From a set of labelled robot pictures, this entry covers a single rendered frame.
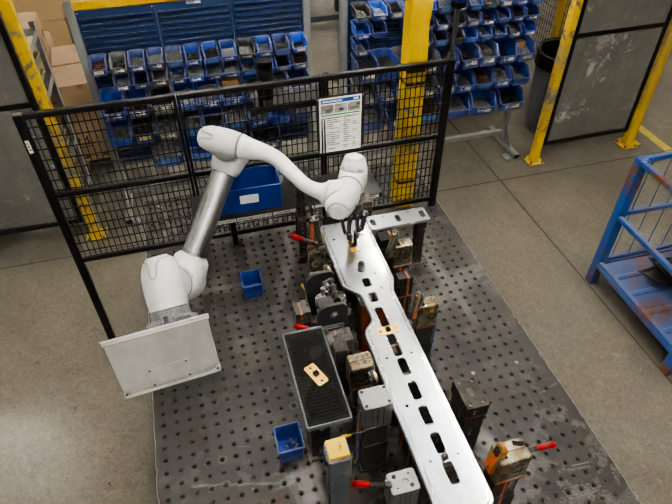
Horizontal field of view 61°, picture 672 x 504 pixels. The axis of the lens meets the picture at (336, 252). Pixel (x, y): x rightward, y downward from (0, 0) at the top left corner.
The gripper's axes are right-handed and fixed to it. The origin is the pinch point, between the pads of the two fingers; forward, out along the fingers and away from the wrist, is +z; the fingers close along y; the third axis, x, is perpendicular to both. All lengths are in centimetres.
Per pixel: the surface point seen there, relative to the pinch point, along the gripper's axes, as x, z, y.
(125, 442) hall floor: -3, 106, -120
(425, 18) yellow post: 58, -67, 50
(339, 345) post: -56, -3, -22
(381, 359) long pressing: -59, 7, -7
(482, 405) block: -87, 4, 18
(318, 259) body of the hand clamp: -2.7, 5.6, -16.0
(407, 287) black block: -21.9, 13.1, 17.6
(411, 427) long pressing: -87, 7, -6
